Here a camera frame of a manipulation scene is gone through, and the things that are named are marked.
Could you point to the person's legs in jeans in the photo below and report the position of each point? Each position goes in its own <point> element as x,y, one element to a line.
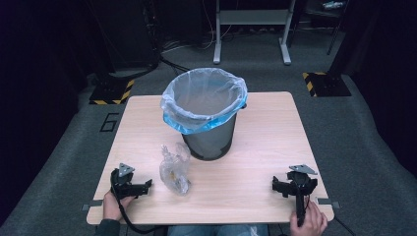
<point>216,230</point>

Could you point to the striped black stand base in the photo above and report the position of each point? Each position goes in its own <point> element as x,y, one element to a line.
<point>327,84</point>
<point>111,91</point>

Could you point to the gray tape strip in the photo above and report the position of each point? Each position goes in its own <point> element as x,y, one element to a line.
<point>328,202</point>
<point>92,205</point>

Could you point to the gray trash bin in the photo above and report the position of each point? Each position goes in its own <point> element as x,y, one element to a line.
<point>211,141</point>

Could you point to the black stand post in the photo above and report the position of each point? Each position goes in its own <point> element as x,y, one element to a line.
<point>347,36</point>

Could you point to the blue translucent bin liner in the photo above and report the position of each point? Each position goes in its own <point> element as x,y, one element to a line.
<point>203,95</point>

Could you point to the person's right hand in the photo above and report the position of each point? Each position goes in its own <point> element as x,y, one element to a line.
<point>313,221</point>

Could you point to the crumpled clear plastic bag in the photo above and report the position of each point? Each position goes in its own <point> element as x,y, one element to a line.
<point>174,170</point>

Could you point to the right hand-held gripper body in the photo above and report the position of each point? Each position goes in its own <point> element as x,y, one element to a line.
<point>300,183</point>

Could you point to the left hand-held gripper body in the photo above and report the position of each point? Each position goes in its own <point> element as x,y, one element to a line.
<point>121,185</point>

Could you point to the white metal desk frame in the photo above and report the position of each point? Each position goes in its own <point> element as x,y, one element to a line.
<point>252,16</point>

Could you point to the person's left hand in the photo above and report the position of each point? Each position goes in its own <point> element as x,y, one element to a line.
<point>113,206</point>

